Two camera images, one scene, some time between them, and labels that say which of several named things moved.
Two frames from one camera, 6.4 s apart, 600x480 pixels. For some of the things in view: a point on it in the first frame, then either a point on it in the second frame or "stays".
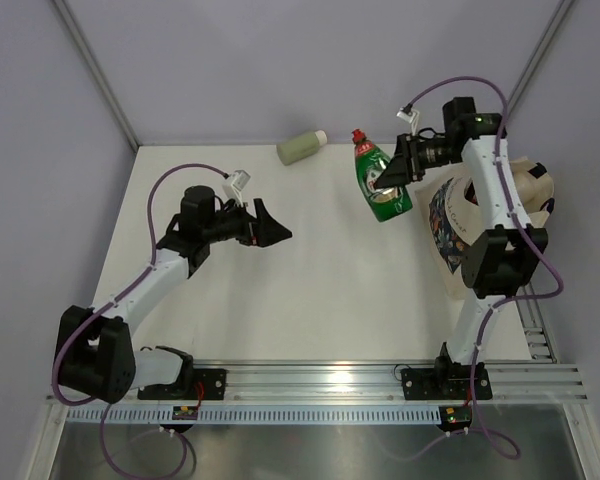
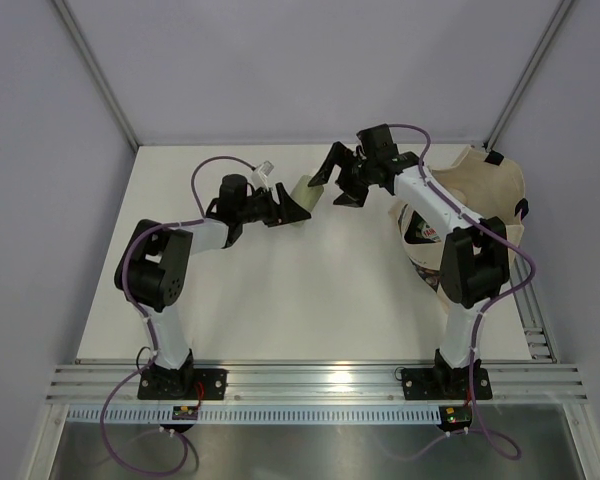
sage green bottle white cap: [299, 147] to [306, 196]
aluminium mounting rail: [522, 381] stays
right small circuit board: [455, 418] stays
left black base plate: [213, 380] stays
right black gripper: [405, 165] to [341, 155]
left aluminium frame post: [97, 69] stays
